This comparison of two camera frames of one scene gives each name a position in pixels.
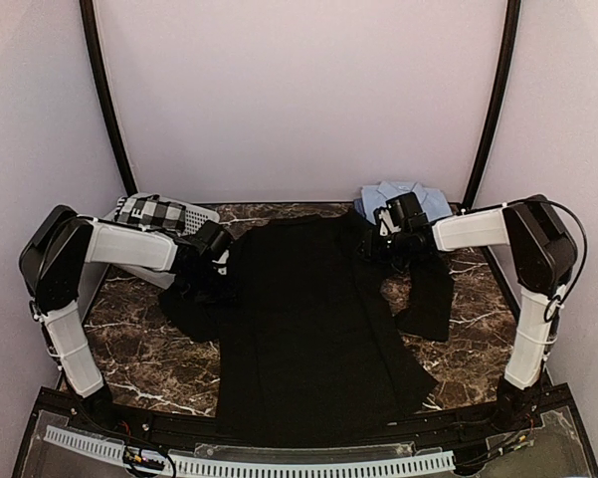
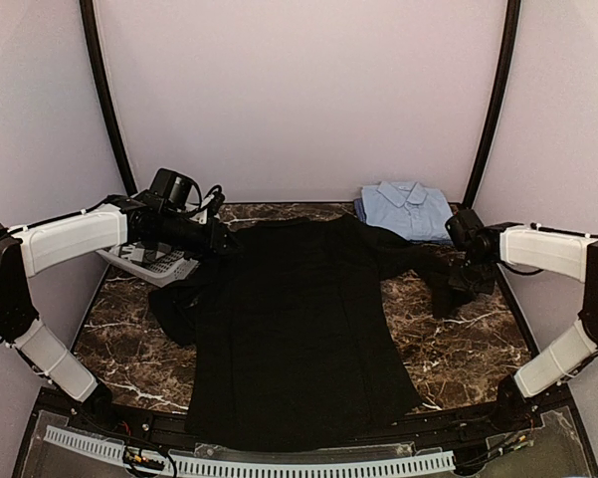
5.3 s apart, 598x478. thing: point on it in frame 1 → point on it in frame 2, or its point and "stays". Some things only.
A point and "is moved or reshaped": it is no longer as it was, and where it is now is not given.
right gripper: [372, 249] → [457, 284]
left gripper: [226, 294] → [213, 242]
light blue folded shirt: [375, 197] stays
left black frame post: [101, 68] stays
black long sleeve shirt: [306, 318] is moved or reshaped
